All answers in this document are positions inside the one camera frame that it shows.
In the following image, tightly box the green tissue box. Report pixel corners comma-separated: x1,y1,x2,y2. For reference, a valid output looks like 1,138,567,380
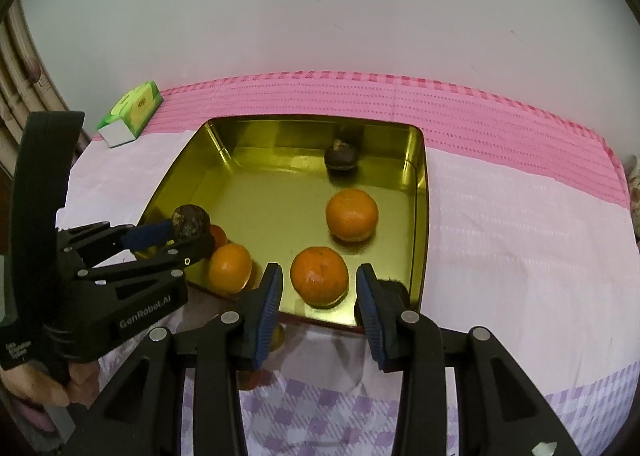
96,80,164,149

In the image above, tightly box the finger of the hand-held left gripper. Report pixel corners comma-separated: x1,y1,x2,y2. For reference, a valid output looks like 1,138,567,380
79,234,215,283
57,219,177,265

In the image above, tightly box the large orange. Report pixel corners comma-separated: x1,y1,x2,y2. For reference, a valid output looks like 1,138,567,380
326,188,379,243

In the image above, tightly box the large dark brown round fruit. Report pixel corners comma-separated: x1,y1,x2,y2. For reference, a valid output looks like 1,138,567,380
323,138,360,172

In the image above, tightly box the person's left hand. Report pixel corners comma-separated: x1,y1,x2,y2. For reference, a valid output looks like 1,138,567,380
0,365,97,409

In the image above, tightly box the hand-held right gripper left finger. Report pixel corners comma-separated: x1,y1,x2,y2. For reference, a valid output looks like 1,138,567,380
67,262,284,456

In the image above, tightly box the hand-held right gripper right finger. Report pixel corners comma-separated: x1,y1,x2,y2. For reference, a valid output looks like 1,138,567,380
355,263,583,456

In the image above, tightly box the floral patterned cloth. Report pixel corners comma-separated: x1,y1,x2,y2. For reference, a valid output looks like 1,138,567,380
622,155,640,239

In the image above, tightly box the small dark brown round fruit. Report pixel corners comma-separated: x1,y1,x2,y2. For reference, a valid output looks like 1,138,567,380
376,277,410,311

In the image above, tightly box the small orange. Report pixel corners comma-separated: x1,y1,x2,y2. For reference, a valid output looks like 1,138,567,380
208,243,253,294

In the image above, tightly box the red and gold tin box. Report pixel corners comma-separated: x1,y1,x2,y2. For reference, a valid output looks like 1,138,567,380
135,114,430,334

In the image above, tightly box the pink and purple checked tablecloth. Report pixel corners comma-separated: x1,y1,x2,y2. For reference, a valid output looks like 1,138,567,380
62,70,640,456

